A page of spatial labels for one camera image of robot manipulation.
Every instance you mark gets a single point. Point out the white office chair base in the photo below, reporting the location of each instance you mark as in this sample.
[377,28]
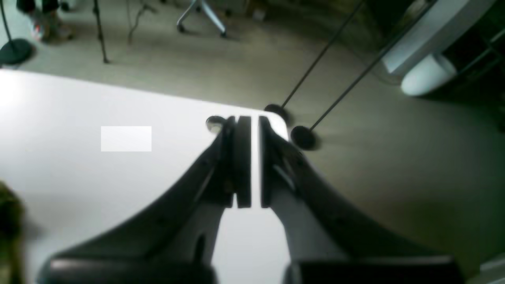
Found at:
[204,9]

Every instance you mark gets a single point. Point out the black round stand base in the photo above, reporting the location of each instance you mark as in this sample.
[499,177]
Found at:
[304,138]

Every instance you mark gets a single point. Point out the grey sneaker shoe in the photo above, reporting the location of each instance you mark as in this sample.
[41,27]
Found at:
[43,26]

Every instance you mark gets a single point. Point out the right table grommet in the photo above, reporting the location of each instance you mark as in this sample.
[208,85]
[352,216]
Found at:
[215,123]

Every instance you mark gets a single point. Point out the white cylindrical bin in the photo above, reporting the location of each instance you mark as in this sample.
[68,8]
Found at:
[431,73]

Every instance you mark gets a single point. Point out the camouflage T-shirt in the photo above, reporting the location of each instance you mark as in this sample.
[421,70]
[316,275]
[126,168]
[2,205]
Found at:
[11,233]

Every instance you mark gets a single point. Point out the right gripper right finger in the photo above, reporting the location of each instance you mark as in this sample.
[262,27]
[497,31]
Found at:
[330,241]

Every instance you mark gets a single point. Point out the black tripod leg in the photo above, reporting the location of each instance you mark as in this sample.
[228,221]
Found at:
[96,12]

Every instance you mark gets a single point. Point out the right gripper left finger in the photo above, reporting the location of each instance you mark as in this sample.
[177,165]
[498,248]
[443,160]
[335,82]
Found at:
[171,241]

